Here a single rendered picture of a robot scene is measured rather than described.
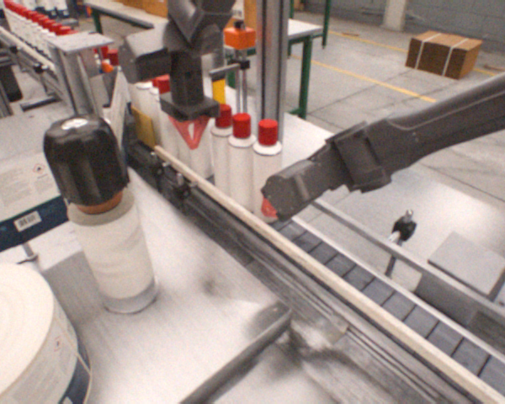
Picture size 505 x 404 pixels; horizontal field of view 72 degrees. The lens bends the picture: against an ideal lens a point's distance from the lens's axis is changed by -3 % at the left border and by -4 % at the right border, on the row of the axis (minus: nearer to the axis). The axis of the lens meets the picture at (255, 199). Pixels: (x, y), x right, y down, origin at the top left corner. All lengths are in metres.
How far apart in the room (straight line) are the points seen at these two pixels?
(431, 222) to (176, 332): 0.58
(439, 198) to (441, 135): 0.57
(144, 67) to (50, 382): 0.41
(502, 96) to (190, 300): 0.48
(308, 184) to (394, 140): 0.11
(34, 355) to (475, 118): 0.47
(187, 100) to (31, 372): 0.43
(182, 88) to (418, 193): 0.61
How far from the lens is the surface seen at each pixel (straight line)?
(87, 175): 0.44
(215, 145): 0.68
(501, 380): 0.62
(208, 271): 0.63
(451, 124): 0.39
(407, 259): 0.58
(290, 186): 0.44
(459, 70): 4.56
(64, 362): 0.48
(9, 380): 0.43
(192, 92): 0.62
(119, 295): 0.57
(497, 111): 0.38
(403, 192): 0.94
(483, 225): 0.92
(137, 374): 0.55
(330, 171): 0.47
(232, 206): 0.70
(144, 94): 0.92
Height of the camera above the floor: 1.36
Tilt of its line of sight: 39 degrees down
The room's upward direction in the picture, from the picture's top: straight up
